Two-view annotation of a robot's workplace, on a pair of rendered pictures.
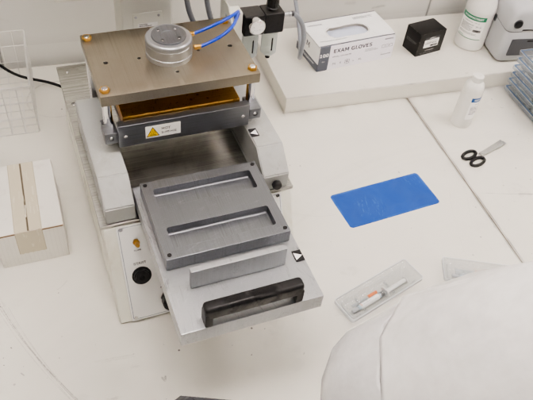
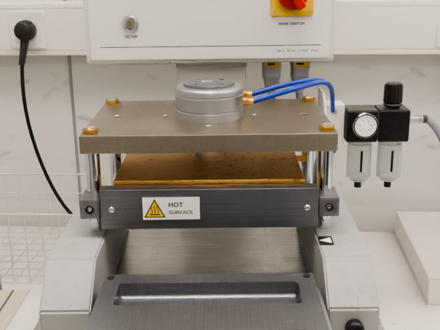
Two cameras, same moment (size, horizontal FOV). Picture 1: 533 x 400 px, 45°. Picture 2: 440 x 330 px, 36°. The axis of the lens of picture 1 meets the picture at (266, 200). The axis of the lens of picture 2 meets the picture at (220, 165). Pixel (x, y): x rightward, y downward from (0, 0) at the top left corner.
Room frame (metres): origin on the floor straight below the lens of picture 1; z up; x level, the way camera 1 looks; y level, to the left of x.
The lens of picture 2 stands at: (0.24, -0.16, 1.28)
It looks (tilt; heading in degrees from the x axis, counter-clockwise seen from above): 17 degrees down; 27
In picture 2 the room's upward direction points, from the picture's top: 1 degrees counter-clockwise
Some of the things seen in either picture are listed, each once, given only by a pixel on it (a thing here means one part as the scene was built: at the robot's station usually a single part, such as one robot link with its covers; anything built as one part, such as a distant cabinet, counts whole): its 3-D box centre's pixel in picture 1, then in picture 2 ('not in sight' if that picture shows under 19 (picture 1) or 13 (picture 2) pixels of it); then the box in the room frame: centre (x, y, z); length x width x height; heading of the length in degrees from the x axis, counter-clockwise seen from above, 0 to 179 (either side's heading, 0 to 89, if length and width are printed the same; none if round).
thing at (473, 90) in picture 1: (469, 99); not in sight; (1.30, -0.46, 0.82); 0.05 x 0.05 x 0.14
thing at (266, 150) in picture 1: (253, 132); (334, 255); (0.91, 0.04, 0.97); 0.26 x 0.05 x 0.07; 27
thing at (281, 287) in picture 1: (254, 301); not in sight; (0.52, 0.00, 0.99); 0.15 x 0.02 x 0.04; 117
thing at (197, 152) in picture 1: (166, 123); (212, 247); (0.95, 0.21, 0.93); 0.46 x 0.35 x 0.01; 27
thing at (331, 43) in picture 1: (346, 40); not in sight; (1.48, -0.15, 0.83); 0.23 x 0.12 x 0.07; 120
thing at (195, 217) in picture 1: (213, 211); (207, 329); (0.68, 0.08, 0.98); 0.20 x 0.17 x 0.03; 117
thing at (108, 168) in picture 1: (103, 156); (88, 255); (0.79, 0.29, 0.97); 0.25 x 0.05 x 0.07; 27
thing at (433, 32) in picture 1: (424, 36); not in sight; (1.55, -0.37, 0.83); 0.09 x 0.06 x 0.07; 125
